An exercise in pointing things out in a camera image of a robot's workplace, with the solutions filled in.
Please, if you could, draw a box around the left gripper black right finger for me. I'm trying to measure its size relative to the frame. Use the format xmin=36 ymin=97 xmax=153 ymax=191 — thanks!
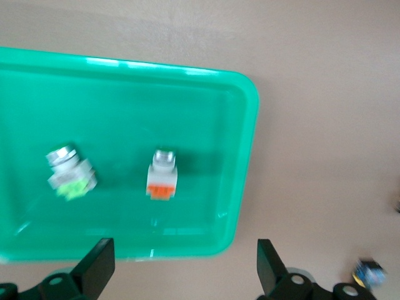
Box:
xmin=257 ymin=239 xmax=381 ymax=300

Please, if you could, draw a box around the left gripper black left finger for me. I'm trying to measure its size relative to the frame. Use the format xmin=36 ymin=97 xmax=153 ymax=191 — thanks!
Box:
xmin=0 ymin=237 xmax=116 ymax=300

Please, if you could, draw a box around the green push button orange base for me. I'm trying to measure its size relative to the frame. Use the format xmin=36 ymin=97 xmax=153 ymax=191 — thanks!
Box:
xmin=146 ymin=146 xmax=179 ymax=201

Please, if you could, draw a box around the red push button blue base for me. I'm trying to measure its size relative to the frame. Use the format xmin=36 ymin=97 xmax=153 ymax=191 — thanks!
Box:
xmin=352 ymin=257 xmax=388 ymax=290

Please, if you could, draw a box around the green plastic tray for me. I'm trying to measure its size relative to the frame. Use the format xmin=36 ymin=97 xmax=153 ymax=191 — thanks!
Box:
xmin=0 ymin=46 xmax=260 ymax=265

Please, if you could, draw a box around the brown paper table cover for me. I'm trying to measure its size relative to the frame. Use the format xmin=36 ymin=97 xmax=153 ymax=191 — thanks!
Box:
xmin=0 ymin=0 xmax=400 ymax=300

